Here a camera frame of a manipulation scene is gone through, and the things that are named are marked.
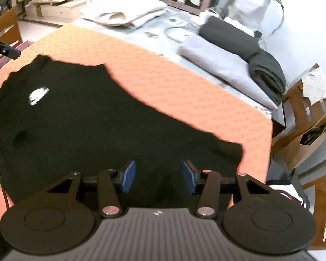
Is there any brown paper bag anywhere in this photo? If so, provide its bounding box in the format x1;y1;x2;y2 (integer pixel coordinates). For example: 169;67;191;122
283;109;326;170

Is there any striped garment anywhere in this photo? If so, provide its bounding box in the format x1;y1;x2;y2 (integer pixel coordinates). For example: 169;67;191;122
269;183;306;204

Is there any plastic-wrapped white appliance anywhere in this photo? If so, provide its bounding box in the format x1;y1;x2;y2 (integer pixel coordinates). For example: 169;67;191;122
225;0;284;37

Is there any black t-shirt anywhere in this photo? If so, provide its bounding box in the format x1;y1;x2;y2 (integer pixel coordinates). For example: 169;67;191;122
0;55;243;210

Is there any white quilted garment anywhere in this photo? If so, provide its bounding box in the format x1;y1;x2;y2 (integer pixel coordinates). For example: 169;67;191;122
80;0;166;29

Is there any leaf-pattern tablecloth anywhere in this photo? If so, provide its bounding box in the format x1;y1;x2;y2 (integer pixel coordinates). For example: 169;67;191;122
79;5;278;115

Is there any light grey folded cloth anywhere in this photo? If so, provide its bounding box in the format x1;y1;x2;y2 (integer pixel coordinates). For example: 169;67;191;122
178;37;278;110

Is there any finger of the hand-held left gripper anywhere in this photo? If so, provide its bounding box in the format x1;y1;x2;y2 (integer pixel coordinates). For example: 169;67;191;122
0;37;21;59

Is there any cream low cabinet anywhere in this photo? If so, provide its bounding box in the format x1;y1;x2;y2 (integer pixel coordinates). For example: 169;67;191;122
24;0;87;23

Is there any beige cloth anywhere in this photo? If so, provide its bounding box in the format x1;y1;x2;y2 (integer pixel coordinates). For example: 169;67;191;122
301;67;326;105

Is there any orange flower-pattern mat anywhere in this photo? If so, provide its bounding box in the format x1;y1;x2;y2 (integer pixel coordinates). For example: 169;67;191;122
0;24;273;218

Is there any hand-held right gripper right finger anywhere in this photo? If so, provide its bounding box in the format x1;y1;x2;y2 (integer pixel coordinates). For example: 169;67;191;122
181;158;268;219

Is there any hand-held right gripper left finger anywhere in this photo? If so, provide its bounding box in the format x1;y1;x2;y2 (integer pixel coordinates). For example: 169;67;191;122
45;159;137;218

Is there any dark grey folded sweater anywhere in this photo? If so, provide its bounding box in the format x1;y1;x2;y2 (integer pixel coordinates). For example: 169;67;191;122
199;16;261;62

